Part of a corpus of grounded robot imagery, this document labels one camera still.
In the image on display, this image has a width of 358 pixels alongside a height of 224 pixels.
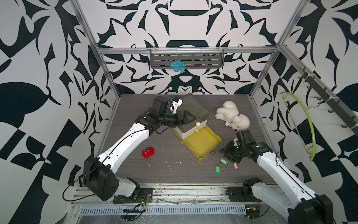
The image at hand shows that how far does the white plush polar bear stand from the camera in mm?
959

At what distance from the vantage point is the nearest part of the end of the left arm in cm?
64

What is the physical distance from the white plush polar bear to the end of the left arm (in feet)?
1.40
